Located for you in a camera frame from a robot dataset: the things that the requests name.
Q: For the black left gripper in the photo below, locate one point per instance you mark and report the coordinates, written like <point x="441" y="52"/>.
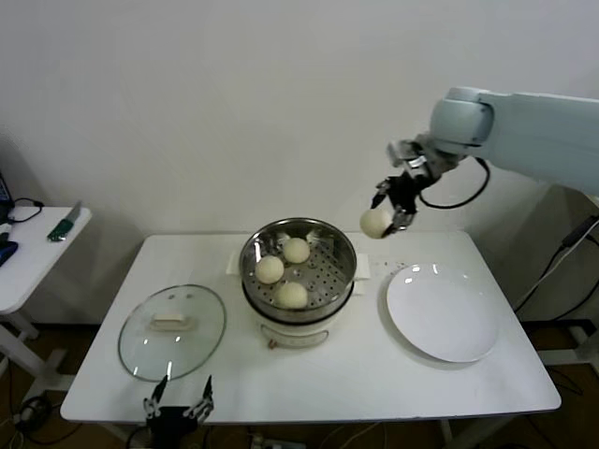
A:
<point x="168" y="423"/>

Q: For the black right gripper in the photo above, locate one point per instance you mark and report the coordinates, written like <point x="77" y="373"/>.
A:
<point x="406" y="192"/>

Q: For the white steamed baozi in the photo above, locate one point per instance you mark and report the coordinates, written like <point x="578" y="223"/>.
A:
<point x="374" y="223"/>
<point x="296" y="250"/>
<point x="269" y="270"/>
<point x="291" y="294"/>

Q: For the round glass pot lid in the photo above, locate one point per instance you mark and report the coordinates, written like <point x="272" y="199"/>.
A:
<point x="187" y="341"/>

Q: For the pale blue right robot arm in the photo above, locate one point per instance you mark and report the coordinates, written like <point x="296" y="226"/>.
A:
<point x="538" y="133"/>

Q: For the stainless steel steamer basket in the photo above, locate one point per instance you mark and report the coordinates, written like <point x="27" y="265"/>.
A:
<point x="327" y="280"/>

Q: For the white round plate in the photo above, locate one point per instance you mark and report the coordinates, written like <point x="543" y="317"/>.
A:
<point x="440" y="313"/>

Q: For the cream electric cooking pot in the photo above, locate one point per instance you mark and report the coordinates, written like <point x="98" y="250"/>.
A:
<point x="299" y="337"/>

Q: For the grey floor power adapter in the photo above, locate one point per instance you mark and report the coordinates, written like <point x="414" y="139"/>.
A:
<point x="30" y="411"/>

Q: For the white shelf board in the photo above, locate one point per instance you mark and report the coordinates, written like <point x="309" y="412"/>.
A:
<point x="594" y="198"/>

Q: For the white side table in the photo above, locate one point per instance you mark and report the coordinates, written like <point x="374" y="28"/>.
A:
<point x="33" y="262"/>

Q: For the blue plastic object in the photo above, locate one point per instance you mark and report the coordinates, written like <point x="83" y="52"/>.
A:
<point x="7" y="252"/>

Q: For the white table leg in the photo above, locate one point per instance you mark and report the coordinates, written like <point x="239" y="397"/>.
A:
<point x="448" y="437"/>

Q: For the blue computer screen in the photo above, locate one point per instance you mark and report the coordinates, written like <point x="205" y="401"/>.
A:
<point x="4" y="187"/>

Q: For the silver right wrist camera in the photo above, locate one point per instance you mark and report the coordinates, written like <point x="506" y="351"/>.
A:
<point x="402" y="154"/>

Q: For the white stand base frame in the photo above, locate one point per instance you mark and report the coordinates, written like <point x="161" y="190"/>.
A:
<point x="585" y="346"/>

